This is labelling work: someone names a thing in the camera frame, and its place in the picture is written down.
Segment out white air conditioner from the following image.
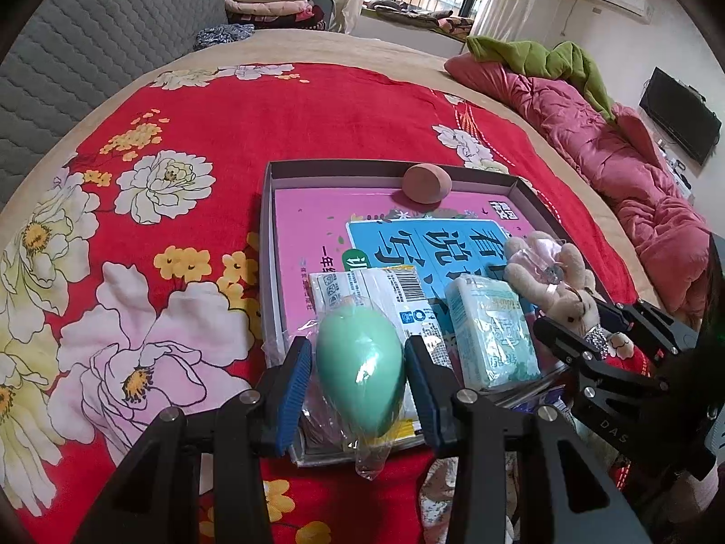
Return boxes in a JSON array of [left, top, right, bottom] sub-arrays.
[[583, 0, 652, 24]]

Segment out pink quilt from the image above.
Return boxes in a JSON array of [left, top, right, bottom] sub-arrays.
[[445, 53, 715, 324]]

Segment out shallow brown cardboard box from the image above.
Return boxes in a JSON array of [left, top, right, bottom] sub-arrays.
[[259, 160, 618, 468]]

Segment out light green tissue pack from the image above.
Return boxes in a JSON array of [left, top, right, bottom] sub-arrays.
[[445, 273, 541, 391]]

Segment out red floral blanket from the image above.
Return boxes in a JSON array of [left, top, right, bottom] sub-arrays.
[[0, 62, 652, 544]]

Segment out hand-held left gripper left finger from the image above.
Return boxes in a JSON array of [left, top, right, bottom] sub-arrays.
[[73, 337, 314, 544]]

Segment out white and yellow packet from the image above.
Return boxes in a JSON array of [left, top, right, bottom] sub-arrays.
[[314, 268, 455, 446]]

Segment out pink makeup sponge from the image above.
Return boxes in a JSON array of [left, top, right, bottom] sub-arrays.
[[402, 163, 452, 205]]

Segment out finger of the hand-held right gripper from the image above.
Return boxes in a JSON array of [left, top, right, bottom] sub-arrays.
[[596, 299, 708, 357], [534, 315, 675, 444]]

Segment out dark patterned windowsill blanket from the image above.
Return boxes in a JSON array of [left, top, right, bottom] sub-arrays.
[[365, 3, 474, 35]]

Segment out pink and blue book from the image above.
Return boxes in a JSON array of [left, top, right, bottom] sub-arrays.
[[273, 184, 536, 352]]

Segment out black television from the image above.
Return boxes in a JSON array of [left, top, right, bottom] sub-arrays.
[[639, 67, 723, 166]]

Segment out grey quilted headboard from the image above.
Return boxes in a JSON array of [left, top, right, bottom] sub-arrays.
[[0, 0, 227, 205]]

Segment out green blanket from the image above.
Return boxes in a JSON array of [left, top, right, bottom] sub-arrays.
[[465, 35, 618, 122]]

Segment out green makeup sponge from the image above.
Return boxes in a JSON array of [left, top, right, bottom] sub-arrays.
[[306, 303, 409, 482]]

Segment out pink folded blanket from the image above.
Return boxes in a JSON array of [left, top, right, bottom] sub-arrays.
[[227, 0, 315, 17]]

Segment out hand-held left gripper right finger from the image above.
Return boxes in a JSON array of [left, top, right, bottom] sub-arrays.
[[403, 334, 652, 544]]

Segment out blue patterned cloth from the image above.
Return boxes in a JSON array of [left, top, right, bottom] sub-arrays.
[[193, 23, 256, 52]]

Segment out white television cabinet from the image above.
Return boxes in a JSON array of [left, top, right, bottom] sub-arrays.
[[657, 136, 700, 199]]

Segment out beige bed sheet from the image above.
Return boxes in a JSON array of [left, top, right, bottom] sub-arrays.
[[0, 31, 669, 312]]

